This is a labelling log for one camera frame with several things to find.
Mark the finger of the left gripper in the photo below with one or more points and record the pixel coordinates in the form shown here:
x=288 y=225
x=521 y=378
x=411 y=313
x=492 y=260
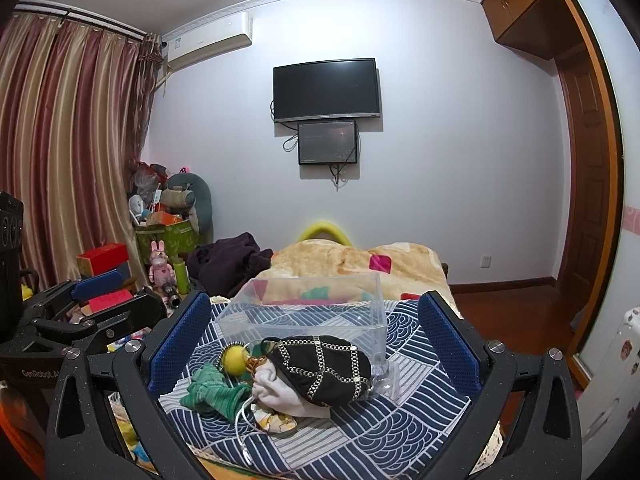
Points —
x=144 y=310
x=56 y=302

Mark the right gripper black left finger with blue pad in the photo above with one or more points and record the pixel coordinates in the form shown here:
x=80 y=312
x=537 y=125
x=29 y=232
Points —
x=83 y=440

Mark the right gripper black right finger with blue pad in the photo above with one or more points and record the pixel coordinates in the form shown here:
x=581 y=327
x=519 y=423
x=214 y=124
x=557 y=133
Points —
x=543 y=441

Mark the white drawstring cloth pouch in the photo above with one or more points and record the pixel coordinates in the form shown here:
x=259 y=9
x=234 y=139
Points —
x=278 y=405

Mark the black hat with gold chains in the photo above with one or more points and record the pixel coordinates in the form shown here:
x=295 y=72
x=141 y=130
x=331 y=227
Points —
x=324 y=370

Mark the red gift box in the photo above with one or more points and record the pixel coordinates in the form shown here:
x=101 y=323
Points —
x=102 y=259

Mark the pink rabbit toy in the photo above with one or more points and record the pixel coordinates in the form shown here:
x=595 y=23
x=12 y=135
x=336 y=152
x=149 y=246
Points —
x=161 y=273

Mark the white appliance with stickers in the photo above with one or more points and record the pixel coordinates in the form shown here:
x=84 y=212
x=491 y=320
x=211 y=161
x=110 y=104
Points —
x=611 y=398

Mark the green cardboard box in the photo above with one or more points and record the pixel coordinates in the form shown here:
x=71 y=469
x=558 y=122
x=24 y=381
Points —
x=179 y=238

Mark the dark purple garment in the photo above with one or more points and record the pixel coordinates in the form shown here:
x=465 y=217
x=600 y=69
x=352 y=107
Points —
x=224 y=267

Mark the green knitted cloth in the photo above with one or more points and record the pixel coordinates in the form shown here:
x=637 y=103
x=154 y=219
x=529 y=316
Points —
x=209 y=394

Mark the blue white patterned tablecloth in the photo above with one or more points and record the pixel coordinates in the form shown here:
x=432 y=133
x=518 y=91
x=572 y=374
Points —
x=372 y=439

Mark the grey green plush pillow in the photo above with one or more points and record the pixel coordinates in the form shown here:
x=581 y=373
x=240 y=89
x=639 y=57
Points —
x=187 y=192

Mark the red gold striped curtain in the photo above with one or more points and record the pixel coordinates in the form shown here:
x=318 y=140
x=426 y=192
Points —
x=76 y=103

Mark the beige fleece blanket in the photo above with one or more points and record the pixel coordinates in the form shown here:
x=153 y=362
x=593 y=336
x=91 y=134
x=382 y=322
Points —
x=404 y=268

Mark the yellow plush headrest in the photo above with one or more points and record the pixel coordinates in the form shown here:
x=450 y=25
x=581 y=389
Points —
x=325 y=230

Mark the clear plastic storage box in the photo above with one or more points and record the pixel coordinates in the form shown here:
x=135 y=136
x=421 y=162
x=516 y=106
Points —
x=350 y=307

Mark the brown wooden door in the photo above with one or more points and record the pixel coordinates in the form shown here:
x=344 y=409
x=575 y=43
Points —
x=589 y=173

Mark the white air conditioner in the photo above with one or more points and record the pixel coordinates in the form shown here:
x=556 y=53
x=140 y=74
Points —
x=217 y=37

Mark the brown wooden overhead cabinet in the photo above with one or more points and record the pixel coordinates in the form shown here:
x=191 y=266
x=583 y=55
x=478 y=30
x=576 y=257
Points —
x=542 y=28

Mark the white wall socket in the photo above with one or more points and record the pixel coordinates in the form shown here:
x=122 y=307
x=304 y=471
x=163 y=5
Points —
x=485 y=261

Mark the small black wall monitor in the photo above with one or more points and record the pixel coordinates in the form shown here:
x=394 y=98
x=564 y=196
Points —
x=328 y=142

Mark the black wall television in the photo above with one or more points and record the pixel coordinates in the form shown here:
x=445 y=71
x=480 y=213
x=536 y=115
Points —
x=326 y=89

